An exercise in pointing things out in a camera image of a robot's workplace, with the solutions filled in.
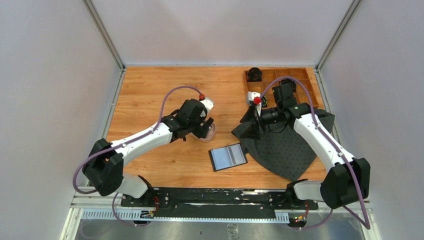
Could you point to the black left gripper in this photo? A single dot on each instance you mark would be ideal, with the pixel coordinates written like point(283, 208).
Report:
point(199, 129)

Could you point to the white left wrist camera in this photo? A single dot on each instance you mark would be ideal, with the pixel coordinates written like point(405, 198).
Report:
point(208, 105)

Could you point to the dark grey dotted cloth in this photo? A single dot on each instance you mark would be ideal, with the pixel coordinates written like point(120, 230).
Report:
point(280, 149)

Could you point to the black rolled belt middle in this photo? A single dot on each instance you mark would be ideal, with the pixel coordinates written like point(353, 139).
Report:
point(291, 82)

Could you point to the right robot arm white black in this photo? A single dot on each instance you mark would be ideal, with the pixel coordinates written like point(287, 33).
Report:
point(348, 178)

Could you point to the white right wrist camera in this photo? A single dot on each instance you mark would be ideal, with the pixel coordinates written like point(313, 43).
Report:
point(253, 99)

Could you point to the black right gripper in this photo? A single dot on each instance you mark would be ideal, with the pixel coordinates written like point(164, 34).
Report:
point(252, 132)

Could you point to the black card holder wallet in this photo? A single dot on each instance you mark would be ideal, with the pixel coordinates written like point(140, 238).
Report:
point(227, 157)

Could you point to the black rolled belt green pattern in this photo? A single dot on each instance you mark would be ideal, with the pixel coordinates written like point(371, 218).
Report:
point(264, 102)

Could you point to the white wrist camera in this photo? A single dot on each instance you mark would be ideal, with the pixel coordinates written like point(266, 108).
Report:
point(253, 99)
point(208, 105)

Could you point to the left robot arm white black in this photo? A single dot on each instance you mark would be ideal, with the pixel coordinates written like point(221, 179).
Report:
point(105, 164)

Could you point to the aluminium frame rail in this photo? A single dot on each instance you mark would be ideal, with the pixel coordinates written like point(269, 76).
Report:
point(95, 217)

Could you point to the pink oval card tray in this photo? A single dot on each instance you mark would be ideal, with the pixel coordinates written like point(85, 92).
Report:
point(210, 134)

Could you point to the black rolled belt top left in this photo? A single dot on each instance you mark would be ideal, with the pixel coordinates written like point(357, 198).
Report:
point(254, 74)

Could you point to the wooden compartment tray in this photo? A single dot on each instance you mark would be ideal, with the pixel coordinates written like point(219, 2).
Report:
point(302, 74)

